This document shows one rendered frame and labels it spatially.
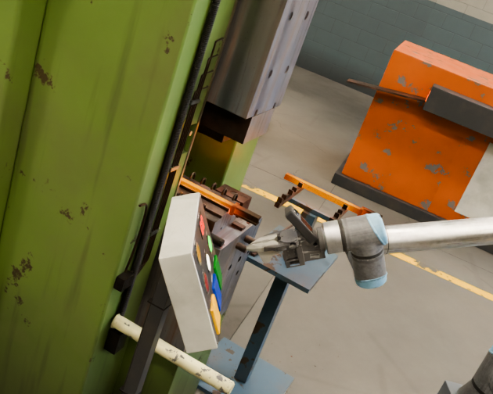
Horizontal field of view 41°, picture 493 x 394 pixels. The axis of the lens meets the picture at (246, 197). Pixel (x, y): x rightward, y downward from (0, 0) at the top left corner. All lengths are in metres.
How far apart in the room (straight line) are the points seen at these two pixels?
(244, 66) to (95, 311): 0.89
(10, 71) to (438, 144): 4.23
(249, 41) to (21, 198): 0.86
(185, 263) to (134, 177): 0.44
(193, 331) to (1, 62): 0.92
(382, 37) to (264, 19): 7.76
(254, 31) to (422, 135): 3.82
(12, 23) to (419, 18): 8.05
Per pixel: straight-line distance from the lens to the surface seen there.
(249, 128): 2.05
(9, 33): 1.94
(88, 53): 1.91
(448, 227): 2.05
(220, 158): 2.51
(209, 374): 2.10
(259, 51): 1.95
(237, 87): 1.99
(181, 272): 1.55
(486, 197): 5.77
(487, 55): 9.61
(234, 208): 2.25
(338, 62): 9.79
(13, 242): 2.25
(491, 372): 2.51
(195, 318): 1.62
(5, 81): 1.98
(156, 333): 1.84
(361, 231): 1.78
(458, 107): 5.42
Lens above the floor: 1.95
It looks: 23 degrees down
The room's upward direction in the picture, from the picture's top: 20 degrees clockwise
